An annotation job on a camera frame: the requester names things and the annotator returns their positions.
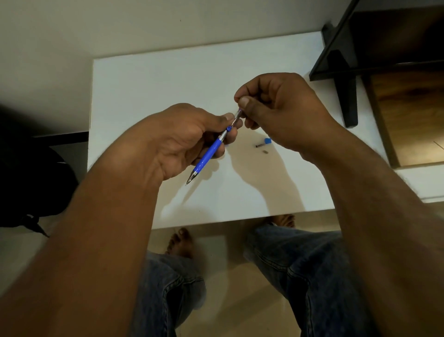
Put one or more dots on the person's left hand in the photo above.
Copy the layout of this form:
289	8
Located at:
180	139

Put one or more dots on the person's right hand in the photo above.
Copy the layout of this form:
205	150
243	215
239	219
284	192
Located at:
291	114

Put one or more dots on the person's left thumb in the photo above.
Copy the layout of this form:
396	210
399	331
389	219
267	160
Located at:
220	121

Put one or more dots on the person's right thumb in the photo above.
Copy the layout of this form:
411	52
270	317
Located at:
253	106

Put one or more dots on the blue mechanical pencil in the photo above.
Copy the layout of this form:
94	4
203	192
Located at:
211	152

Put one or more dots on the person's left forearm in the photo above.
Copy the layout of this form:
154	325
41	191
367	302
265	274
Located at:
93	225

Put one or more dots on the person's right forearm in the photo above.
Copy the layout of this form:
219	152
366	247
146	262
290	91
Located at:
378	215

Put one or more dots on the blue pencil end cap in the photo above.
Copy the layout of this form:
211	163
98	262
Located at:
267	141

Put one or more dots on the person's right foot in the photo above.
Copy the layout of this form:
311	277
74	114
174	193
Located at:
283	220

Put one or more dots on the person's foot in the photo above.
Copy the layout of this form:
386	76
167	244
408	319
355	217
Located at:
283	220
181	243

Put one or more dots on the person's left foot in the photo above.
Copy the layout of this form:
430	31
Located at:
181	243

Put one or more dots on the brown wooden board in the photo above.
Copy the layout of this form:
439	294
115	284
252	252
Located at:
409	114

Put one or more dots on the blue jeans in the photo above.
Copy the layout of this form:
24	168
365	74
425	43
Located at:
312	277

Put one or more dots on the black bag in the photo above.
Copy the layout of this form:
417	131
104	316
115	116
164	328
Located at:
31	180

